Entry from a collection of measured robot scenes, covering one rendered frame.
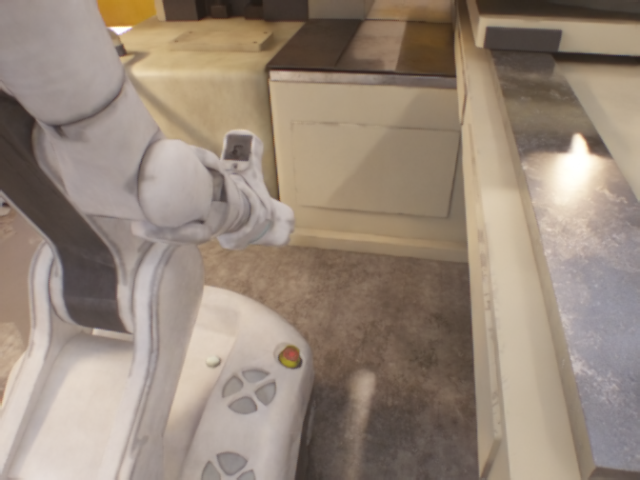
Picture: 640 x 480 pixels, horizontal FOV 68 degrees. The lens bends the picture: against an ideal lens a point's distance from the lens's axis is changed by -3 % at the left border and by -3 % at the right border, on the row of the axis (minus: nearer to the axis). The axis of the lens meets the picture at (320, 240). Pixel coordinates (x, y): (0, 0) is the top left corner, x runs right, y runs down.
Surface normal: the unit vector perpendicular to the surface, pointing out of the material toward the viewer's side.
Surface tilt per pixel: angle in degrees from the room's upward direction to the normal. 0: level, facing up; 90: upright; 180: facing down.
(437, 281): 0
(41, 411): 23
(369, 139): 90
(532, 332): 0
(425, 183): 90
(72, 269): 75
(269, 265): 0
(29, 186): 110
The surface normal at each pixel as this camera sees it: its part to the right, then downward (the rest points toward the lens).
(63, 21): 0.81, 0.47
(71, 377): -0.11, -0.50
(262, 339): -0.03, -0.80
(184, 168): 0.95, 0.00
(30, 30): 0.49, 0.73
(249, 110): -0.20, 0.59
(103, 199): -0.21, 0.81
